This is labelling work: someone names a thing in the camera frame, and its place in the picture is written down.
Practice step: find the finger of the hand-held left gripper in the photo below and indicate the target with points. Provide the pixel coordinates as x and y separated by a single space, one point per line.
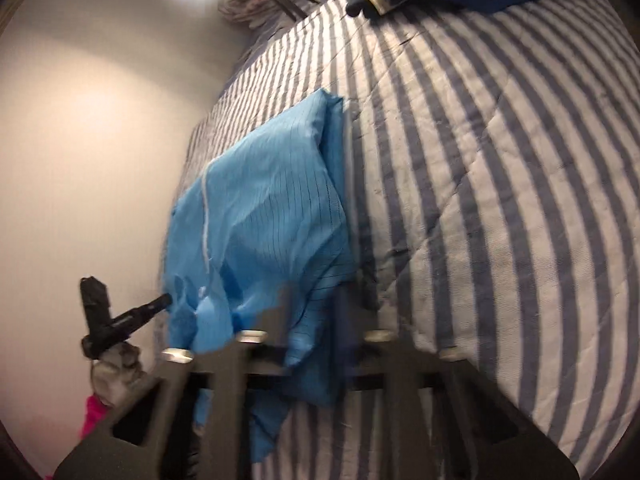
142 315

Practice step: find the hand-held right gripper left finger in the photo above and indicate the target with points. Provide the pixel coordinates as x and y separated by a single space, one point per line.
272 327

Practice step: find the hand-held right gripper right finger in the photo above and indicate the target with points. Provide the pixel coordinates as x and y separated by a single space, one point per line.
350 330

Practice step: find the large blue striped garment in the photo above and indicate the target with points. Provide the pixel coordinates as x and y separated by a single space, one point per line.
265 210

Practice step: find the person's left forearm pink sleeve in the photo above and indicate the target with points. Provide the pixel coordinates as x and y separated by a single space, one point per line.
95 417

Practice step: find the person's left hand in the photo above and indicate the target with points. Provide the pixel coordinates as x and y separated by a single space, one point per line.
117 375

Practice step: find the blue white striped bed quilt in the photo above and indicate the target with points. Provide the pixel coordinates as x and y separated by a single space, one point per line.
475 185

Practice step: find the dark cloth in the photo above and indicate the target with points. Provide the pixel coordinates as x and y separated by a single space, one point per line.
355 5

